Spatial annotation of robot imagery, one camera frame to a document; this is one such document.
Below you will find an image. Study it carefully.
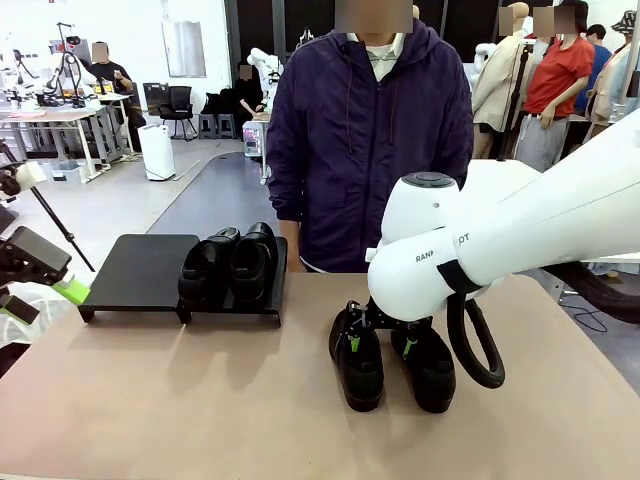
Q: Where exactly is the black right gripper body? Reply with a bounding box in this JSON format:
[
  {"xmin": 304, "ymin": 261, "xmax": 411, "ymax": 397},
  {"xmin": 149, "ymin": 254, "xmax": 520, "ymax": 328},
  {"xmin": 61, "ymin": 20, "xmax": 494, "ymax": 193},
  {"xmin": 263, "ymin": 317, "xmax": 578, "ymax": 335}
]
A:
[{"xmin": 367, "ymin": 297, "xmax": 436, "ymax": 332}]

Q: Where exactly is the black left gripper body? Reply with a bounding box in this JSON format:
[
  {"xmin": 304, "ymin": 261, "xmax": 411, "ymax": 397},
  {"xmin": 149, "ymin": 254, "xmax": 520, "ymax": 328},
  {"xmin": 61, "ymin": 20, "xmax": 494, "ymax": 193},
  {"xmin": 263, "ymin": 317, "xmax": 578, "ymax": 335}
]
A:
[{"xmin": 0, "ymin": 238, "xmax": 32, "ymax": 289}]

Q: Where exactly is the person's right forearm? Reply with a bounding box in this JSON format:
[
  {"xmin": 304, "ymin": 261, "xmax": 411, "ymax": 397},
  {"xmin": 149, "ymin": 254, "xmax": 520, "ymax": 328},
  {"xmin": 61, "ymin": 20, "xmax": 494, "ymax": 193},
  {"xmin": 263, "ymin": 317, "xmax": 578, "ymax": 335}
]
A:
[{"xmin": 264, "ymin": 164, "xmax": 304, "ymax": 224}]

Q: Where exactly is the black metal shoe stand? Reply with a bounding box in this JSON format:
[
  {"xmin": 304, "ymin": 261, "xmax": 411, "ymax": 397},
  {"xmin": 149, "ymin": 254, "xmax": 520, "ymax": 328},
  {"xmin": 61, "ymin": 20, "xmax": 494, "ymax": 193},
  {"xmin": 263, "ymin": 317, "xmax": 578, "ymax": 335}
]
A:
[
  {"xmin": 177, "ymin": 235, "xmax": 289, "ymax": 329},
  {"xmin": 77, "ymin": 233, "xmax": 201, "ymax": 325}
]

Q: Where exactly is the black pole stand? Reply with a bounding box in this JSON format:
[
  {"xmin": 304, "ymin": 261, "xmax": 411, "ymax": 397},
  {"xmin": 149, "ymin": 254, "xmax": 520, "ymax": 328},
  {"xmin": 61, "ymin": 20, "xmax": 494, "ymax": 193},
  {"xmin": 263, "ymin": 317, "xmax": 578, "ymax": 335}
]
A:
[{"xmin": 497, "ymin": 42, "xmax": 534, "ymax": 164}]

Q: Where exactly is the person's right hand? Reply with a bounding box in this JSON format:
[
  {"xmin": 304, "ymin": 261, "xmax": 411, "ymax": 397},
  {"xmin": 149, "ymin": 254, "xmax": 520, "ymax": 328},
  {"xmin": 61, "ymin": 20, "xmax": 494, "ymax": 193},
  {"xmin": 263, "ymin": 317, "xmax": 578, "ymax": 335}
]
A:
[{"xmin": 278, "ymin": 218, "xmax": 307, "ymax": 274}]

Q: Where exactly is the clear plastic storage box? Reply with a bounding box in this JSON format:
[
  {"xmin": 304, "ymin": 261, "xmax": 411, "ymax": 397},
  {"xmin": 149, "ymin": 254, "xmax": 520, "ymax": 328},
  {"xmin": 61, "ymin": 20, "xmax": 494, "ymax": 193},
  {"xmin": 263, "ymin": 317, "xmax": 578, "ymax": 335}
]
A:
[{"xmin": 38, "ymin": 159, "xmax": 90, "ymax": 186}]

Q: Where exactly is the white-legged work desk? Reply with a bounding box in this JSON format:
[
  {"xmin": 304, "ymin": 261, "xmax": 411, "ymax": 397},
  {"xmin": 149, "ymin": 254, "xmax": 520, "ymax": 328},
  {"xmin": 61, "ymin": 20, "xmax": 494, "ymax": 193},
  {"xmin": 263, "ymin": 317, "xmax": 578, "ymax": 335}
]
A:
[{"xmin": 0, "ymin": 109, "xmax": 109, "ymax": 184}]

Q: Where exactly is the white air purifier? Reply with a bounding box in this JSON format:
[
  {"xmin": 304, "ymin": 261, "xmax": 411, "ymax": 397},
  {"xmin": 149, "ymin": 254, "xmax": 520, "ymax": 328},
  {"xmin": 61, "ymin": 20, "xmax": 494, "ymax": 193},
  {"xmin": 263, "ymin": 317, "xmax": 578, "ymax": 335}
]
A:
[{"xmin": 137, "ymin": 124, "xmax": 177, "ymax": 182}]

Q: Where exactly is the person in purple jacket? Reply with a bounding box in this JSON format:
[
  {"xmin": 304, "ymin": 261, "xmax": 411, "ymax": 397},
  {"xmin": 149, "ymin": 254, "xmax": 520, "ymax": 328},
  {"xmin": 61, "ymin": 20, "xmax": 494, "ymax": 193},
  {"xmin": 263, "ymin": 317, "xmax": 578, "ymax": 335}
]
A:
[{"xmin": 264, "ymin": 0, "xmax": 475, "ymax": 275}]

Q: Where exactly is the black white desk robot rig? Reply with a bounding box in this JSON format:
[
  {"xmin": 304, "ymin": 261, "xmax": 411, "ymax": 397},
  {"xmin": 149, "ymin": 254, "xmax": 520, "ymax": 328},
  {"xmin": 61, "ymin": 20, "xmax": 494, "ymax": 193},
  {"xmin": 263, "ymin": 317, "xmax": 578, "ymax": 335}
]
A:
[
  {"xmin": 44, "ymin": 22, "xmax": 89, "ymax": 109},
  {"xmin": 2, "ymin": 47, "xmax": 39, "ymax": 109}
]

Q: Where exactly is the seated person in black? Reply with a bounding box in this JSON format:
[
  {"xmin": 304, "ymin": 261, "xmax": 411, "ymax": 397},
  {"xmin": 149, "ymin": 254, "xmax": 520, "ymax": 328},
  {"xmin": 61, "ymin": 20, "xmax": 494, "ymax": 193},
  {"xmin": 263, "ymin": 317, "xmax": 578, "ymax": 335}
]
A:
[{"xmin": 77, "ymin": 42, "xmax": 147, "ymax": 154}]

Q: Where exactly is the black square board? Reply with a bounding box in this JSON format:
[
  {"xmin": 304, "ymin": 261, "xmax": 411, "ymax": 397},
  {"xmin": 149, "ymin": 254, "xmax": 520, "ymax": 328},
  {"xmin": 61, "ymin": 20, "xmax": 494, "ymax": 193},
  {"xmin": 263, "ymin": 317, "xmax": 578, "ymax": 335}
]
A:
[{"xmin": 142, "ymin": 82, "xmax": 171, "ymax": 121}]

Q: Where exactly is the black mesh office chair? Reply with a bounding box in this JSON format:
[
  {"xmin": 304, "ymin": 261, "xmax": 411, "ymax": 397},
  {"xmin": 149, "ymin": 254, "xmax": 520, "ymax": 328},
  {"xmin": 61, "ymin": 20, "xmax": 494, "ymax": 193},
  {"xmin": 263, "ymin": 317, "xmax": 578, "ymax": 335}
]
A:
[{"xmin": 158, "ymin": 85, "xmax": 200, "ymax": 142}]

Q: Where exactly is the computer case with coloured lights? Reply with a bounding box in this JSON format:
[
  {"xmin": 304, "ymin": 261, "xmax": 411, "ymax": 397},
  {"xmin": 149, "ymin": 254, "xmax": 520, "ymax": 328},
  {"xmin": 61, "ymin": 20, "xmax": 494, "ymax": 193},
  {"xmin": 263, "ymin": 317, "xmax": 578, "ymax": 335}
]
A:
[{"xmin": 242, "ymin": 122, "xmax": 269, "ymax": 159}]

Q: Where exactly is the black backpack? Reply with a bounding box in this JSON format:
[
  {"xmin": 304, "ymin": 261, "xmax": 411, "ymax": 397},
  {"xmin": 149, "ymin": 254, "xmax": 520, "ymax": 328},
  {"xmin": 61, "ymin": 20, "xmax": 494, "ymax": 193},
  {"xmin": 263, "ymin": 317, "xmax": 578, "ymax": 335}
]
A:
[{"xmin": 201, "ymin": 87, "xmax": 236, "ymax": 117}]

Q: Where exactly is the mannequin in beige jacket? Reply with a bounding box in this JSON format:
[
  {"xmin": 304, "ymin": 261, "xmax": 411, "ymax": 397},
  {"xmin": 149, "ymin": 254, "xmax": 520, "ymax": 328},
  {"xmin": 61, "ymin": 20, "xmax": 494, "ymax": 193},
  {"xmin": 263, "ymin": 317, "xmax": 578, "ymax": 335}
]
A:
[{"xmin": 472, "ymin": 2, "xmax": 535, "ymax": 161}]

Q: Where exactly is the mannequin in red shirt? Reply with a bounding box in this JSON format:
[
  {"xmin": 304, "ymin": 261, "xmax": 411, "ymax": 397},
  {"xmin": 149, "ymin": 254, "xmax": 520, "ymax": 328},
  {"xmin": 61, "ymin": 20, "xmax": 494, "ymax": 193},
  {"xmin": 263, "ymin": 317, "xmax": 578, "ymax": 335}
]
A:
[{"xmin": 514, "ymin": 0, "xmax": 596, "ymax": 174}]

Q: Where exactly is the mannequin with bucket hat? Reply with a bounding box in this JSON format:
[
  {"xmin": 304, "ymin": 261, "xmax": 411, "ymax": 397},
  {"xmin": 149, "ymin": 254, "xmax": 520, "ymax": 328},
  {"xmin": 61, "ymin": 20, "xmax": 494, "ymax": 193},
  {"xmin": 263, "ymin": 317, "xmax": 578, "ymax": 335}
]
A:
[{"xmin": 582, "ymin": 9, "xmax": 640, "ymax": 146}]

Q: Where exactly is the background person in blue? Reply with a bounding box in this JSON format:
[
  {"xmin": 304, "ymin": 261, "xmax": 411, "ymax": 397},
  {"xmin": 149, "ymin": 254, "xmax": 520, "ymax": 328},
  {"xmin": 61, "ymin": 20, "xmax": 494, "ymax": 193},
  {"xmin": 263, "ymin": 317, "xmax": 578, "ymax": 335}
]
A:
[{"xmin": 574, "ymin": 23, "xmax": 614, "ymax": 114}]

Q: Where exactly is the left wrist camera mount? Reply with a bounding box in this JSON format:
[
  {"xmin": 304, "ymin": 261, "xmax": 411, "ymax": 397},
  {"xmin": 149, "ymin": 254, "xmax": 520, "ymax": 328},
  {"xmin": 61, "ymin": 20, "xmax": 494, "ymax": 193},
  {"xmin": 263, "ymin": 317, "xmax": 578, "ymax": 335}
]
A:
[{"xmin": 0, "ymin": 162, "xmax": 50, "ymax": 197}]

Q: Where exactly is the black corrugated cable hose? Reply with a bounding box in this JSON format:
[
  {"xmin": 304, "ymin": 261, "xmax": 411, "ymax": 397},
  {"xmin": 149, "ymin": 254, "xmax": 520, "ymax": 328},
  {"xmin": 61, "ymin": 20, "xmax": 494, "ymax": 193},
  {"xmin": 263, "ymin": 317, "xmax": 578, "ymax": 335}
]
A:
[{"xmin": 446, "ymin": 261, "xmax": 640, "ymax": 390}]

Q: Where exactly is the white wall cabinet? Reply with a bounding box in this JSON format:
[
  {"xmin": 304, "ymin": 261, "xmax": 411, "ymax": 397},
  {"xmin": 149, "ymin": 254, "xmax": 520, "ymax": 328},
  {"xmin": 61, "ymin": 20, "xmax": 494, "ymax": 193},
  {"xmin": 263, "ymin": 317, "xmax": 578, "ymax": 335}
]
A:
[{"xmin": 161, "ymin": 20, "xmax": 208, "ymax": 79}]

